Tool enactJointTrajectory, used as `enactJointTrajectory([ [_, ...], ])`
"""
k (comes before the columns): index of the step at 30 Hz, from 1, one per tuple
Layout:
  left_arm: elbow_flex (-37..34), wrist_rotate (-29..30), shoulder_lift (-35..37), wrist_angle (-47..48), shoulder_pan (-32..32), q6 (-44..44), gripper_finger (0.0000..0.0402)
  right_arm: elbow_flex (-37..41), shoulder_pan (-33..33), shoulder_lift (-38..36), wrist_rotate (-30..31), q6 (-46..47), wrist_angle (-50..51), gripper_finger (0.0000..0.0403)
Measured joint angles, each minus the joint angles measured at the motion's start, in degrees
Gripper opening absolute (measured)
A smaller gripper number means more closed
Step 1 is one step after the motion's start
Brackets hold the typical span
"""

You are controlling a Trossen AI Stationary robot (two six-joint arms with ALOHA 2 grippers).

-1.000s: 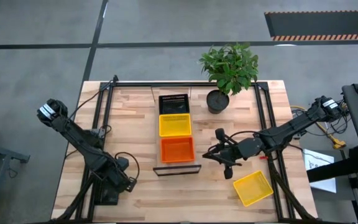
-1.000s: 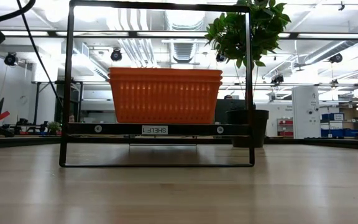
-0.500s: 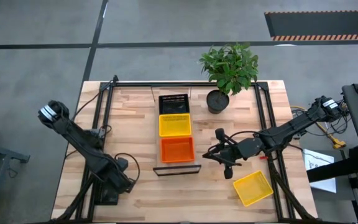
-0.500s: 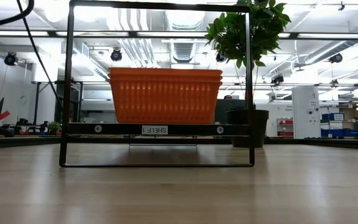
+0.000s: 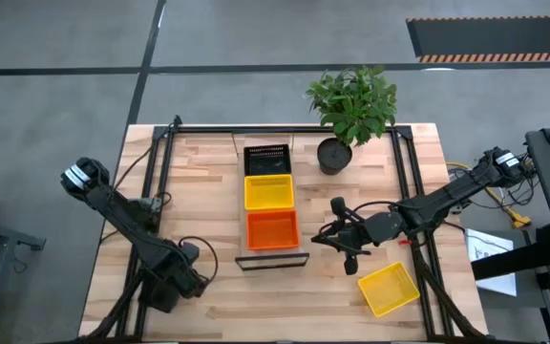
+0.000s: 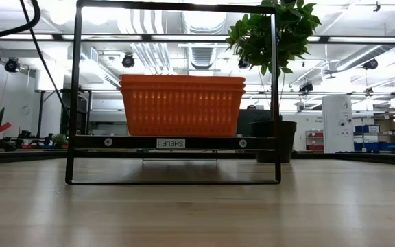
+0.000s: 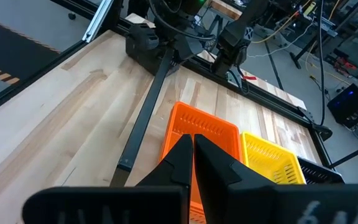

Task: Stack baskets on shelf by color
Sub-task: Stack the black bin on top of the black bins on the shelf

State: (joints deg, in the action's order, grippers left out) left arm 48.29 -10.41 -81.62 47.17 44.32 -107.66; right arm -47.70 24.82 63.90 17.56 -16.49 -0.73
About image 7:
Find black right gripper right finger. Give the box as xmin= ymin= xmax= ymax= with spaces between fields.
xmin=193 ymin=133 xmax=358 ymax=224

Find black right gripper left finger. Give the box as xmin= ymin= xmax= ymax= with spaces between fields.
xmin=22 ymin=133 xmax=195 ymax=224

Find yellow plastic slotted basket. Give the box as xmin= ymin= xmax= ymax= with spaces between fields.
xmin=240 ymin=131 xmax=307 ymax=185

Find black plastic slotted basket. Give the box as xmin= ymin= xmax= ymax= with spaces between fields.
xmin=296 ymin=157 xmax=345 ymax=185

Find orange plastic slotted basket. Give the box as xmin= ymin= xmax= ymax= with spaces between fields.
xmin=158 ymin=101 xmax=244 ymax=224

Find black table clamp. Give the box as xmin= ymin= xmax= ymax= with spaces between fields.
xmin=296 ymin=106 xmax=334 ymax=141

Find black stand leg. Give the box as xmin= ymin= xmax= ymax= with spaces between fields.
xmin=328 ymin=142 xmax=358 ymax=169

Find black computer box blue light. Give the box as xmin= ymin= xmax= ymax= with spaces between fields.
xmin=327 ymin=83 xmax=358 ymax=129

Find wooden background table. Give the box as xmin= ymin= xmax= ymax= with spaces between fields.
xmin=208 ymin=0 xmax=244 ymax=21

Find black floor mat orange stripes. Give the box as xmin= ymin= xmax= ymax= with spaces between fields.
xmin=0 ymin=15 xmax=60 ymax=94

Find long black floor cable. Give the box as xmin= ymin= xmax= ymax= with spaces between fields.
xmin=317 ymin=0 xmax=327 ymax=127

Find silver aluminium extrusion post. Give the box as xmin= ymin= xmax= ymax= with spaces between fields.
xmin=82 ymin=0 xmax=115 ymax=44

